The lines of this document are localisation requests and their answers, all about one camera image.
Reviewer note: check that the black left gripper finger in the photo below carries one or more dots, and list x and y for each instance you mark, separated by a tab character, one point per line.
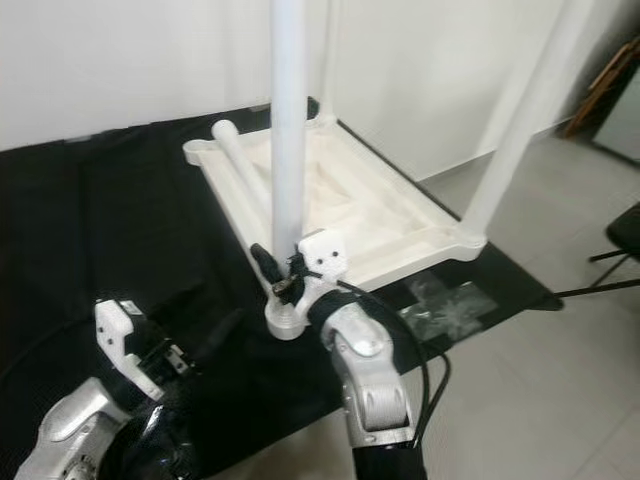
222	335
180	296

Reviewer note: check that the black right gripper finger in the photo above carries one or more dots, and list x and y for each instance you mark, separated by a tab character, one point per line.
264	262

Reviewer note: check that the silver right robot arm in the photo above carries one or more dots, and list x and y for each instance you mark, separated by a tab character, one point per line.
370	380

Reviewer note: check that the white plastic children table top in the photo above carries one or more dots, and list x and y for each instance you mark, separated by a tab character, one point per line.
390	215

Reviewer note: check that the black cloth mat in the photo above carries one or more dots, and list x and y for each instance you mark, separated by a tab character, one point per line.
80	230

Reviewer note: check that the clear tape piece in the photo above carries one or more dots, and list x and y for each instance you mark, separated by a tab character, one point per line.
80	140
450	305
253	104

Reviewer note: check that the black chair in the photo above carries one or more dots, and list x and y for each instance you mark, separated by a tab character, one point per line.
628	230

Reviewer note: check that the grey flat panel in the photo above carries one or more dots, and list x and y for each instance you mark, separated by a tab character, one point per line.
622	130

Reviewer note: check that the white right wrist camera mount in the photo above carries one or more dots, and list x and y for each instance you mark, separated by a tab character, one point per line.
325	252

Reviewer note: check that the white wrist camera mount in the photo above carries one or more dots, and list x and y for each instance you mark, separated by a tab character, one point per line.
325	252
112	330

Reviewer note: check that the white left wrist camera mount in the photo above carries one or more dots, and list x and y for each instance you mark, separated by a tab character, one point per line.
112	330

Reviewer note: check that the brown wooden frame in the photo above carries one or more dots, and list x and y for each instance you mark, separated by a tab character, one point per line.
600	85

